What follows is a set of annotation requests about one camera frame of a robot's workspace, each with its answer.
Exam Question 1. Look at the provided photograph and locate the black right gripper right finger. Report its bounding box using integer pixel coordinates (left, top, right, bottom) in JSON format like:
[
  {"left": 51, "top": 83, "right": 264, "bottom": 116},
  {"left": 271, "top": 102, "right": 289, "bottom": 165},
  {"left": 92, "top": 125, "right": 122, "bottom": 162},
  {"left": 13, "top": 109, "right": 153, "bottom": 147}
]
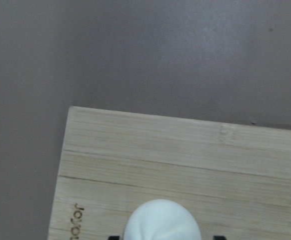
[{"left": 212, "top": 235, "right": 227, "bottom": 240}]

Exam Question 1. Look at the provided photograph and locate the white steamed bun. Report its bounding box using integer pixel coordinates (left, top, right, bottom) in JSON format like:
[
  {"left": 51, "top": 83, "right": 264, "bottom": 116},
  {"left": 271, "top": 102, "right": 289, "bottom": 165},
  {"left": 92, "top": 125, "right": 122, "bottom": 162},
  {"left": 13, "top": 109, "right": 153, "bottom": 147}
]
[{"left": 123, "top": 199, "right": 202, "bottom": 240}]

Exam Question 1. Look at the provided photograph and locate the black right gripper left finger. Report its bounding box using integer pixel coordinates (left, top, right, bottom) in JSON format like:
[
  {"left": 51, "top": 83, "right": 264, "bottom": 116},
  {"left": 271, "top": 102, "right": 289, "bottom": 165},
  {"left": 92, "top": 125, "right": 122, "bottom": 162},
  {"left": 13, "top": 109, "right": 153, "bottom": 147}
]
[{"left": 108, "top": 235, "right": 123, "bottom": 240}]

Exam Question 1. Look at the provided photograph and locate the bamboo cutting board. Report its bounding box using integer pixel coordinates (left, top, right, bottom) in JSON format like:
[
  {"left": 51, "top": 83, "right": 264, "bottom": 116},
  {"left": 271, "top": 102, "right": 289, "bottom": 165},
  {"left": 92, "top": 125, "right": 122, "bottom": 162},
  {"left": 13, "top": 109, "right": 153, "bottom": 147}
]
[{"left": 47, "top": 106, "right": 291, "bottom": 240}]

